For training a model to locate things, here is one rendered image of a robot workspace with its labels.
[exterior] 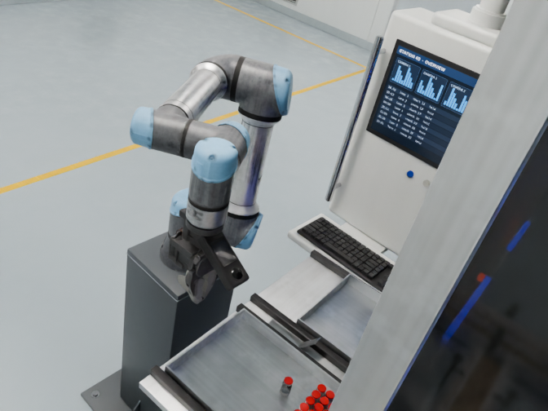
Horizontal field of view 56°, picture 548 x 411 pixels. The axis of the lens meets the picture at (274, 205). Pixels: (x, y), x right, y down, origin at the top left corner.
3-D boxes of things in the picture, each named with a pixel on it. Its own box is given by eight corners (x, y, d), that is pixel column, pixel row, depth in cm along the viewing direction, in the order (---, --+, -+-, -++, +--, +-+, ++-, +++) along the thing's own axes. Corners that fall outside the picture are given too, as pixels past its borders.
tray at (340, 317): (451, 351, 137) (456, 343, 135) (408, 413, 119) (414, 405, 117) (346, 281, 152) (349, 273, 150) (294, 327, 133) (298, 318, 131)
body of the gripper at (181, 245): (194, 245, 107) (201, 198, 100) (224, 267, 103) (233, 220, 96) (165, 260, 101) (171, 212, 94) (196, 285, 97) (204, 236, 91)
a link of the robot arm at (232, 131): (201, 108, 100) (183, 132, 91) (256, 123, 100) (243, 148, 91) (196, 143, 105) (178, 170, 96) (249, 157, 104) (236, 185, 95)
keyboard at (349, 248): (413, 282, 170) (415, 276, 168) (391, 301, 160) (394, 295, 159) (320, 218, 188) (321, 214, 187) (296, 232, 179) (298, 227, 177)
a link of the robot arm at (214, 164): (245, 140, 90) (234, 163, 83) (236, 192, 96) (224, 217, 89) (202, 129, 90) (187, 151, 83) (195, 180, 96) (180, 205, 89)
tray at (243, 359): (350, 403, 118) (354, 394, 116) (280, 486, 100) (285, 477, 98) (241, 316, 132) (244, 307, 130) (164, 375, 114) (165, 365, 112)
